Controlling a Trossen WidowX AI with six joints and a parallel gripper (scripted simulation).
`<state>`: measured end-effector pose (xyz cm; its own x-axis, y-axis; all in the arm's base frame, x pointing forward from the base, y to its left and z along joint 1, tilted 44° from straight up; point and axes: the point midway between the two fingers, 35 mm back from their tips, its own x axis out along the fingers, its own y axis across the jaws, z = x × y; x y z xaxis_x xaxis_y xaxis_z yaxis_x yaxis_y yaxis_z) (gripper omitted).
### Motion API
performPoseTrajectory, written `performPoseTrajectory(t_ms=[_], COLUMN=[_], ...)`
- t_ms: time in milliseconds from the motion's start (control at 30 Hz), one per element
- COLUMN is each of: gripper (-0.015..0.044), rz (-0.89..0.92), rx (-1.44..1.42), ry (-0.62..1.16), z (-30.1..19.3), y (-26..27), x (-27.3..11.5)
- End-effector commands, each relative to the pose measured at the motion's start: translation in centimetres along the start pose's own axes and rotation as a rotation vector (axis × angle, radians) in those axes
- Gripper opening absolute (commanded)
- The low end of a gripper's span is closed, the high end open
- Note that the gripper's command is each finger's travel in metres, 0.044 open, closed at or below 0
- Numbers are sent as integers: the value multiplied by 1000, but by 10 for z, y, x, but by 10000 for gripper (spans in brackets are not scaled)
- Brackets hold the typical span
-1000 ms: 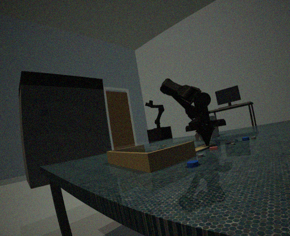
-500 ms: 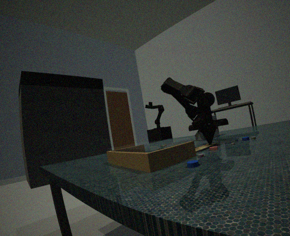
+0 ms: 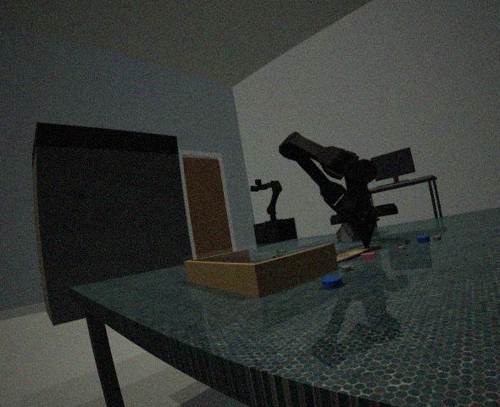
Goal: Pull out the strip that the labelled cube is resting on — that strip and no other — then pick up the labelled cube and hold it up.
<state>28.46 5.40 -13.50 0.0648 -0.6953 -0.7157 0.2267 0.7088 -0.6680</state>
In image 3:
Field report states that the tan open wooden box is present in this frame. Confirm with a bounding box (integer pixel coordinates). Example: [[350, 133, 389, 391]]
[[183, 237, 339, 298]]

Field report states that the tan strip with green stripes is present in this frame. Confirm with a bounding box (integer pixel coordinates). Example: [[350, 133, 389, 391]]
[[336, 244, 381, 264]]

